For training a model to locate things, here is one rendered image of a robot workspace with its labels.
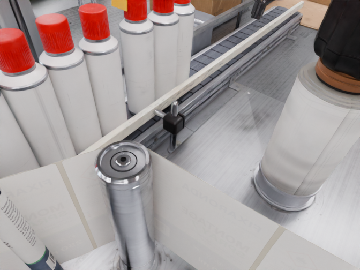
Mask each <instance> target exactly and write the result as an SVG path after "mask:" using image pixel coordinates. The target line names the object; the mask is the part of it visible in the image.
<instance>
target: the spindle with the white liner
mask: <svg viewBox="0 0 360 270"><path fill-rule="evenodd" d="M313 47H314V52H315V53H316V55H317V56H319V59H318V61H317V62H312V63H309V64H306V65H305V66H303V67H302V68H301V69H300V70H299V72H298V75H297V77H296V80H295V83H294V85H293V87H292V90H291V92H290V94H289V96H288V98H287V100H286V103H285V105H284V108H283V111H282V113H281V116H280V118H279V120H278V122H277V124H276V126H275V129H274V131H273V134H272V137H271V139H270V141H269V143H268V145H267V147H266V150H265V153H264V154H263V156H262V157H261V159H260V163H259V166H257V168H256V169H255V172H254V175H253V182H254V185H255V188H256V190H257V191H258V193H259V194H260V195H261V197H262V198H263V199H265V200H266V201H267V202H268V203H269V204H271V205H273V206H275V207H277V208H279V209H282V210H285V211H300V210H303V209H305V208H307V207H308V206H309V205H310V204H311V203H312V202H313V200H314V197H315V195H316V194H317V193H318V192H319V191H320V190H321V188H322V186H323V183H324V182H325V181H326V180H327V179H328V178H329V176H330V175H331V173H332V172H333V170H334V169H335V167H336V166H337V165H338V164H339V163H340V162H341V161H342V159H343V158H344V157H345V155H346V154H347V153H348V151H349V150H350V148H351V147H352V145H353V144H354V143H355V142H356V141H357V139H358V138H359V137H360V0H331V2H330V4H329V6H328V9H327V11H326V13H325V16H324V18H323V20H322V22H321V25H320V27H319V29H318V32H317V35H316V37H315V39H314V43H313Z"/></svg>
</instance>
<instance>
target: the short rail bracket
mask: <svg viewBox="0 0 360 270"><path fill-rule="evenodd" d="M178 104H179V103H178V101H176V100H173V101H172V103H171V111H170V112H169V113H167V114H166V115H165V116H164V117H163V128H164V129H165V130H166V131H168V132H170V150H171V151H174V150H175V149H176V138H177V134H178V133H179V132H180V131H181V130H182V129H183V128H184V127H185V116H184V115H183V114H181V113H180V112H178Z"/></svg>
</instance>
